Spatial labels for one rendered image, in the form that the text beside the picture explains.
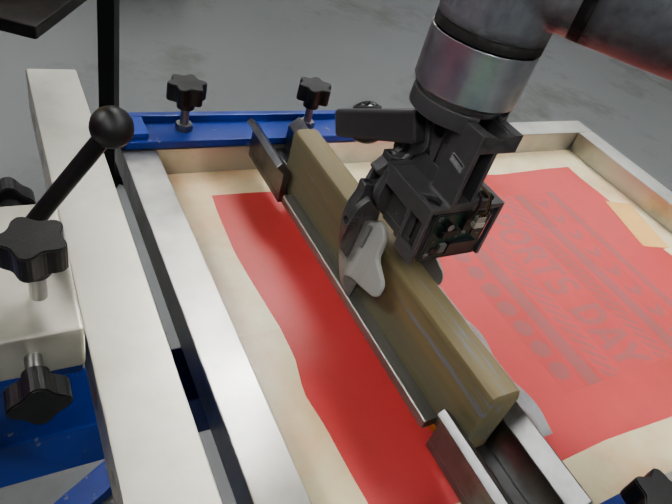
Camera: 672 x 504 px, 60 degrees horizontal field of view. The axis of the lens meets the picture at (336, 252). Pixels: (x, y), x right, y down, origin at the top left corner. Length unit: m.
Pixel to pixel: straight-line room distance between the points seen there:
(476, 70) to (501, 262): 0.39
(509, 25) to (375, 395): 0.32
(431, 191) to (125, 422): 0.26
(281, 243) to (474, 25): 0.35
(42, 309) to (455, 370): 0.28
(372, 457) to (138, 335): 0.21
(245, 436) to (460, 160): 0.25
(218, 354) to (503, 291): 0.36
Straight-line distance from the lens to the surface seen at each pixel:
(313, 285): 0.60
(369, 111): 0.48
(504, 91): 0.40
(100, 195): 0.53
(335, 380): 0.53
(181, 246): 0.56
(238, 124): 0.74
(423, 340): 0.48
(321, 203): 0.59
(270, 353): 0.53
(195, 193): 0.69
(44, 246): 0.36
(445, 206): 0.42
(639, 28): 0.38
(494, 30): 0.38
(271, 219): 0.67
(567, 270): 0.79
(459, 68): 0.39
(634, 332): 0.76
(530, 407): 0.59
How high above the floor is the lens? 1.36
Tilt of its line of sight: 39 degrees down
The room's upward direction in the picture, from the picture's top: 18 degrees clockwise
